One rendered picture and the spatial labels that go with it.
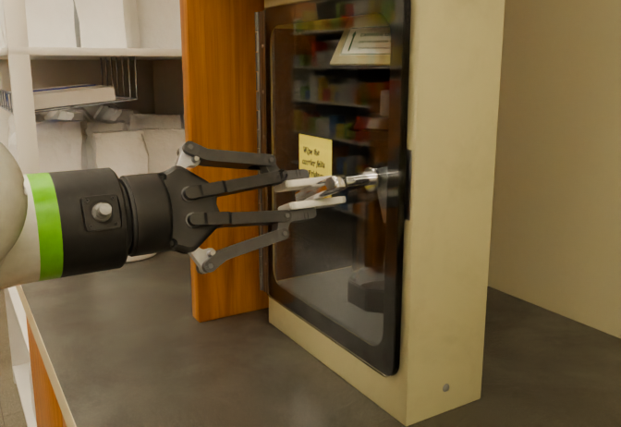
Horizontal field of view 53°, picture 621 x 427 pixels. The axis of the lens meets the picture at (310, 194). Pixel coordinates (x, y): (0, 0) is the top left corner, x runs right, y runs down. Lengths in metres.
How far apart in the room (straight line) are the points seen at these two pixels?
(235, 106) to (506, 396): 0.52
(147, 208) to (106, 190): 0.04
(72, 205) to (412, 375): 0.38
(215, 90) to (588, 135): 0.55
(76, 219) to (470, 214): 0.39
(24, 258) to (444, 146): 0.39
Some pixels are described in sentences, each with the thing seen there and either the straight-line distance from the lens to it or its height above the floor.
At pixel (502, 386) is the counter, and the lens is 0.80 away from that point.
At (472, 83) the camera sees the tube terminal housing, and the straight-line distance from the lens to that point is 0.65.
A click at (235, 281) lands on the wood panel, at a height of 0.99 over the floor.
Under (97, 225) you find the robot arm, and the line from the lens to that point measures 0.54.
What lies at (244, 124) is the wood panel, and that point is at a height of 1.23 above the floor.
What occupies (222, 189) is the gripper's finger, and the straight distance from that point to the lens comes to 0.61.
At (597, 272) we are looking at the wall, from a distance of 1.02.
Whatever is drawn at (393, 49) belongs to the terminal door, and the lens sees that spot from 0.61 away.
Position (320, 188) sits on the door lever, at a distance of 0.63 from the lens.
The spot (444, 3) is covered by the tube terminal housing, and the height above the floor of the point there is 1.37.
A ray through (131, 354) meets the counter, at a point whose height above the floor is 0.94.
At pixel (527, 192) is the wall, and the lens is 1.08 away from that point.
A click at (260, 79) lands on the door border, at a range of 0.85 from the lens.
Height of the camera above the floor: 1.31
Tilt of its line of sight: 12 degrees down
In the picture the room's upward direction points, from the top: straight up
